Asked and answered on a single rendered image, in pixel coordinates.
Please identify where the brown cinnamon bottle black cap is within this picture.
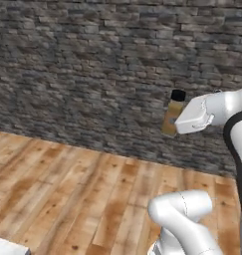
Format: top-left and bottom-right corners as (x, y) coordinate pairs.
(160, 89), (187, 137)

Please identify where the white counter corner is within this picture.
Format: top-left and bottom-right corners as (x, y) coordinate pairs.
(0, 235), (31, 255)

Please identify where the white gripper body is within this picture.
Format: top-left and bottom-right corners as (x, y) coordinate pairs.
(174, 94), (216, 135)

